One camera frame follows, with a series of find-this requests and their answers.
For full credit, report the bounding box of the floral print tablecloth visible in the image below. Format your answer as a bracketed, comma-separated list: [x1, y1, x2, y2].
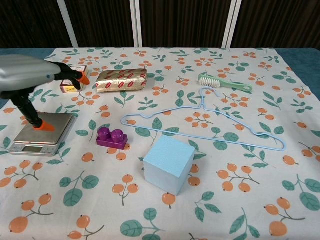
[0, 47, 320, 240]

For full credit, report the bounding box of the gold foil wrapped package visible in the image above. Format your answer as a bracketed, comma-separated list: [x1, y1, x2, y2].
[95, 68, 148, 94]

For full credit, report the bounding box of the green scrubbing brush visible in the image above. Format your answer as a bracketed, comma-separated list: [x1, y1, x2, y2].
[197, 71, 253, 92]

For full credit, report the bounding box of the purple toy building brick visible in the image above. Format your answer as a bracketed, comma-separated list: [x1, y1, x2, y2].
[95, 126, 128, 151]

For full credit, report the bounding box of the small red yellow box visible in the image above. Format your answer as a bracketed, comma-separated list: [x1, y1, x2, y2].
[59, 65, 89, 94]

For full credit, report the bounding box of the silver digital kitchen scale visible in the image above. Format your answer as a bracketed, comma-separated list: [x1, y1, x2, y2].
[8, 111, 75, 157]

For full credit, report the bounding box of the light blue wire hanger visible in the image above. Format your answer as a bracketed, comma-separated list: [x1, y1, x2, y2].
[120, 87, 287, 151]

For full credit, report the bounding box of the light blue foam cube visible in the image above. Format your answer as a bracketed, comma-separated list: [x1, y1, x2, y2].
[142, 135, 196, 196]

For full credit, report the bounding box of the white folding screen frame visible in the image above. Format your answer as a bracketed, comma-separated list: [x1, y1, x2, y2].
[56, 0, 243, 48]

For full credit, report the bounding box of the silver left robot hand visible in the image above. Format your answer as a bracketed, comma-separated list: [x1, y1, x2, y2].
[0, 54, 90, 132]

